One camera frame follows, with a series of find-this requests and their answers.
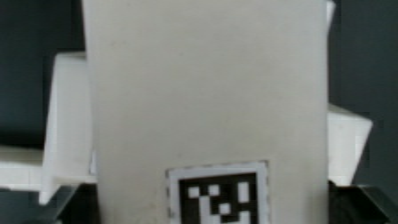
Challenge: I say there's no white box with tags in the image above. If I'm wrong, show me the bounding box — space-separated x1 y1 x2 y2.
81 0 326 224

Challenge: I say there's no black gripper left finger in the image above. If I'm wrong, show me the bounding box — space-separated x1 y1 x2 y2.
23 184 99 224

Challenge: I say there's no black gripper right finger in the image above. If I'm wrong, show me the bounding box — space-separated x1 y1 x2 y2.
328 182 398 224

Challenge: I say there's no white cabinet body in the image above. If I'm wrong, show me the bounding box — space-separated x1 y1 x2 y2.
39 52 373 205

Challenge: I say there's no white U-shaped table fence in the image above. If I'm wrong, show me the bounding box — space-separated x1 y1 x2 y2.
0 143 47 192

